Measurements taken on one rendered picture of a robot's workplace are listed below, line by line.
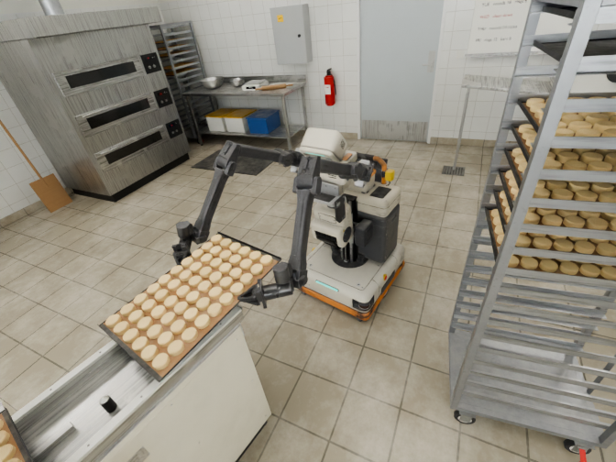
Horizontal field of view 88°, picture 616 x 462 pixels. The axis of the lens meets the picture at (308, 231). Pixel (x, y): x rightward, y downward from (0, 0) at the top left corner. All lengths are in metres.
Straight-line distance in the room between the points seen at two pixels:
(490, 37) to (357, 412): 4.22
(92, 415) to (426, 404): 1.57
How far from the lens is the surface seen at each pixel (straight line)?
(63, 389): 1.46
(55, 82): 4.50
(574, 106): 1.03
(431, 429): 2.04
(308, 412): 2.05
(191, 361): 1.28
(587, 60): 1.01
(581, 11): 0.95
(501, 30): 4.81
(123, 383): 1.40
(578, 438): 2.09
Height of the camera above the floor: 1.85
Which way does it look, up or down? 36 degrees down
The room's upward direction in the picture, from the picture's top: 7 degrees counter-clockwise
